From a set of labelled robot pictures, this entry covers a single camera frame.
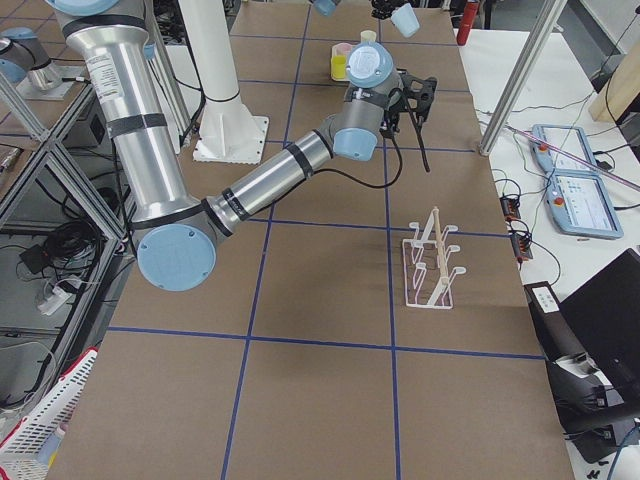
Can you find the cream plastic tray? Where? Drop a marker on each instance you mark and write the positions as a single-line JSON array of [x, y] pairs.
[[359, 63]]

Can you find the cream plastic cup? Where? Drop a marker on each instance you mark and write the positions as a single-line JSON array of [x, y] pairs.
[[368, 36]]

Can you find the blue teach pendant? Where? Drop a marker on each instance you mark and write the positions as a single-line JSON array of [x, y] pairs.
[[579, 205], [570, 139]]

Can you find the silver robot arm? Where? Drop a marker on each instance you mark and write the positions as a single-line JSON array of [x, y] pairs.
[[328, 7], [176, 234]]

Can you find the long metal grabber stick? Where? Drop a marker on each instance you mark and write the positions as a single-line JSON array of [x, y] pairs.
[[577, 159]]

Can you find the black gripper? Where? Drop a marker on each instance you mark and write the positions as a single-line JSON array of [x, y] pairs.
[[389, 121], [381, 10]]

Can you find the black laptop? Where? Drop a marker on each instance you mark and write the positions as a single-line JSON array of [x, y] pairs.
[[603, 314]]

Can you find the far blue teach pendant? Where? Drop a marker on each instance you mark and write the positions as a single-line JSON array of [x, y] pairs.
[[570, 139]]

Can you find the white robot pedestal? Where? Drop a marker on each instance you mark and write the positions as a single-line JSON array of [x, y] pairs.
[[228, 131]]

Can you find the aluminium frame post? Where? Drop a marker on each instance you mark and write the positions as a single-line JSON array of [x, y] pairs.
[[536, 40]]

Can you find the near blue teach pendant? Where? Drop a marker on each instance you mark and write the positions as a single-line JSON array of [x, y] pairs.
[[579, 205]]

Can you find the white wire cup rack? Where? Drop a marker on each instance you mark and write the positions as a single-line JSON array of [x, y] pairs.
[[428, 277]]

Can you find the white plastic basket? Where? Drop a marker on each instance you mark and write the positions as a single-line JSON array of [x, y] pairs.
[[30, 449]]

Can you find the light blue plastic cup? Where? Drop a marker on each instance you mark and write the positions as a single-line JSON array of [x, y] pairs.
[[405, 20]]

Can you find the pink plastic cup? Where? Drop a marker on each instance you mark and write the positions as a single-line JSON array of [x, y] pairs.
[[342, 49]]

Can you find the yellow plastic cup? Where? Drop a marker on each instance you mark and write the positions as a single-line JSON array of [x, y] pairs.
[[338, 68]]

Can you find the white power strip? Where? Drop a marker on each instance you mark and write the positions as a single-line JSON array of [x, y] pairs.
[[58, 297]]

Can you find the red cylinder bottle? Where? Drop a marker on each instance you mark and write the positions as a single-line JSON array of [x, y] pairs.
[[466, 23]]

